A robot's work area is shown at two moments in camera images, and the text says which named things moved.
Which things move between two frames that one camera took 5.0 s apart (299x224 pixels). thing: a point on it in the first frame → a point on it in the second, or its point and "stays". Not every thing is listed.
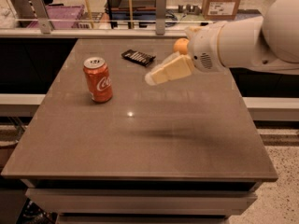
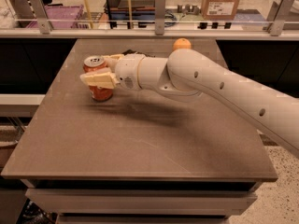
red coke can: (98, 80) stays
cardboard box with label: (221, 2) stays
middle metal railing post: (161, 12) stays
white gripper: (204, 49) → (128, 69)
